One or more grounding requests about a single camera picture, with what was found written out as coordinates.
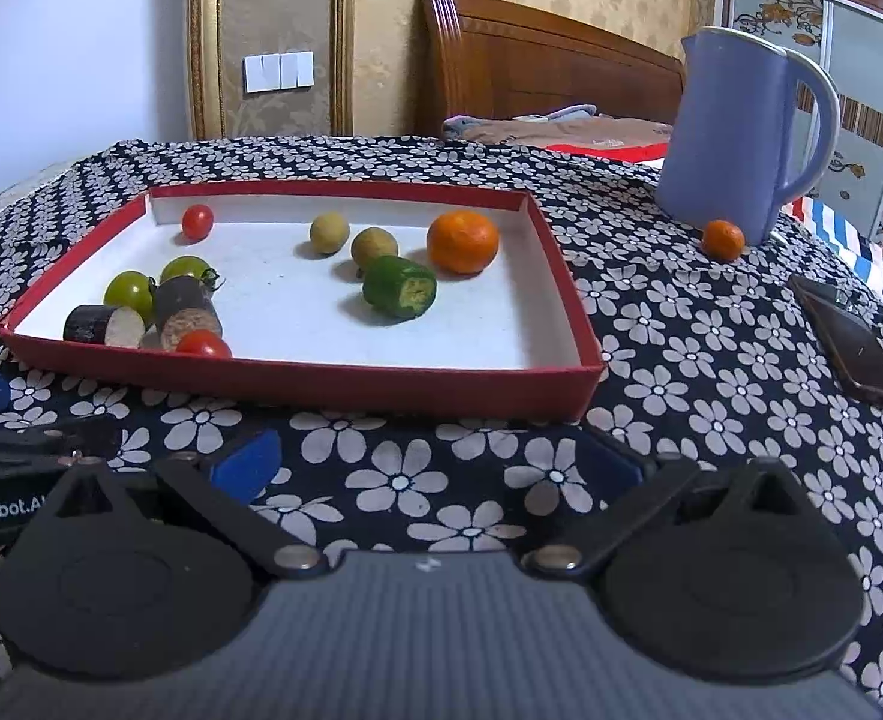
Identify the black floral cloth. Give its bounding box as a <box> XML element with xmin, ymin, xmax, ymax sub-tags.
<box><xmin>0</xmin><ymin>136</ymin><xmax>883</xmax><ymax>720</ymax></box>

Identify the grey blue cloth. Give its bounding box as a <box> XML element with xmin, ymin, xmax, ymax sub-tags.
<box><xmin>441</xmin><ymin>105</ymin><xmax>600</xmax><ymax>140</ymax></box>

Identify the green cucumber piece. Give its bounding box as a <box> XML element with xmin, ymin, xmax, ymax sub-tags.
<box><xmin>362</xmin><ymin>255</ymin><xmax>438</xmax><ymax>320</ymax></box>

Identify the small orange kumquat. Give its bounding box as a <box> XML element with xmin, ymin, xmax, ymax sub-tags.
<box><xmin>701</xmin><ymin>220</ymin><xmax>746</xmax><ymax>262</ymax></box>

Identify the red cardboard tray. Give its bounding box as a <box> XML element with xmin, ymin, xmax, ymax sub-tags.
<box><xmin>0</xmin><ymin>178</ymin><xmax>608</xmax><ymax>421</ymax></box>

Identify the dark sugarcane piece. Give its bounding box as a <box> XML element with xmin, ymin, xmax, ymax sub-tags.
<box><xmin>152</xmin><ymin>275</ymin><xmax>224</xmax><ymax>350</ymax></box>
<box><xmin>64</xmin><ymin>304</ymin><xmax>146</xmax><ymax>350</ymax></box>

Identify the tan longan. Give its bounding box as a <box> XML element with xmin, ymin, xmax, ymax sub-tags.
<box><xmin>310</xmin><ymin>213</ymin><xmax>351</xmax><ymax>256</ymax></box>
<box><xmin>350</xmin><ymin>226</ymin><xmax>399</xmax><ymax>269</ymax></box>

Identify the painted glass wardrobe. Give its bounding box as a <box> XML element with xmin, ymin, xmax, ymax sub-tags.
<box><xmin>715</xmin><ymin>0</ymin><xmax>883</xmax><ymax>256</ymax></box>

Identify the large orange mandarin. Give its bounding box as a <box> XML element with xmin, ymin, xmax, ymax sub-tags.
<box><xmin>427</xmin><ymin>210</ymin><xmax>501</xmax><ymax>275</ymax></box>

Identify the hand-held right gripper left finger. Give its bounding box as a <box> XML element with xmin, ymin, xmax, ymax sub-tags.
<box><xmin>47</xmin><ymin>429</ymin><xmax>330</xmax><ymax>580</ymax></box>

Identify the green tomato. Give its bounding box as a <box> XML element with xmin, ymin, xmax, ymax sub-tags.
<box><xmin>160</xmin><ymin>256</ymin><xmax>218</xmax><ymax>290</ymax></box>
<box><xmin>104</xmin><ymin>270</ymin><xmax>156</xmax><ymax>327</ymax></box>

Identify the gold framed wall panel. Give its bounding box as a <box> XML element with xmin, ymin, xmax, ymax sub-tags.
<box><xmin>185</xmin><ymin>0</ymin><xmax>356</xmax><ymax>142</ymax></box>

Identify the dark smartphone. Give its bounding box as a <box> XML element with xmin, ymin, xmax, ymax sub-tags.
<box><xmin>788</xmin><ymin>274</ymin><xmax>883</xmax><ymax>407</ymax></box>

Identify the wooden headboard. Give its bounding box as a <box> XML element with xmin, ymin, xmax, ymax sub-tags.
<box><xmin>416</xmin><ymin>0</ymin><xmax>686</xmax><ymax>137</ymax></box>

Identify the white light switch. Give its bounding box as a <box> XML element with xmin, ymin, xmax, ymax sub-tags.
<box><xmin>244</xmin><ymin>51</ymin><xmax>315</xmax><ymax>94</ymax></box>

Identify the beige patterned bedsheet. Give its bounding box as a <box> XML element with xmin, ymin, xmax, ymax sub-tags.
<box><xmin>0</xmin><ymin>157</ymin><xmax>86</xmax><ymax>237</ymax></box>

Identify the lavender electric kettle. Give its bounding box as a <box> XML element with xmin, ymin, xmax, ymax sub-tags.
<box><xmin>653</xmin><ymin>26</ymin><xmax>842</xmax><ymax>247</ymax></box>

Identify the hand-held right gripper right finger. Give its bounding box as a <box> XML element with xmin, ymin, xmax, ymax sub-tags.
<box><xmin>520</xmin><ymin>426</ymin><xmax>806</xmax><ymax>580</ymax></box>

